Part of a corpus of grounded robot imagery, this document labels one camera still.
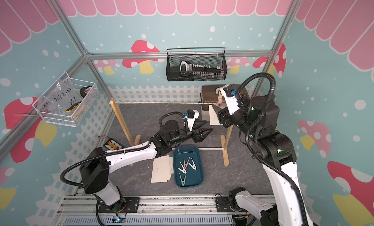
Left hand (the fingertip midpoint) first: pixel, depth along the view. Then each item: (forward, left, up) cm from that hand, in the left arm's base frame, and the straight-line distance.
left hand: (210, 127), depth 70 cm
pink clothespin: (-7, +12, -28) cm, 32 cm away
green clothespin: (-17, +13, -28) cm, 35 cm away
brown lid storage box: (+35, -2, -9) cm, 36 cm away
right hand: (0, -2, +18) cm, 19 cm away
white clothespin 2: (-11, +13, -29) cm, 33 cm away
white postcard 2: (-12, +27, -29) cm, 41 cm away
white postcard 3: (-8, +21, -28) cm, 36 cm away
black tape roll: (+21, +69, +4) cm, 72 cm away
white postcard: (-11, +26, -29) cm, 41 cm away
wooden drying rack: (+11, -14, -28) cm, 33 cm away
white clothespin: (-8, +7, -29) cm, 31 cm away
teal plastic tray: (-8, +11, -29) cm, 32 cm away
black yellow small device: (+5, +61, -28) cm, 67 cm away
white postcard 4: (+4, -2, +3) cm, 5 cm away
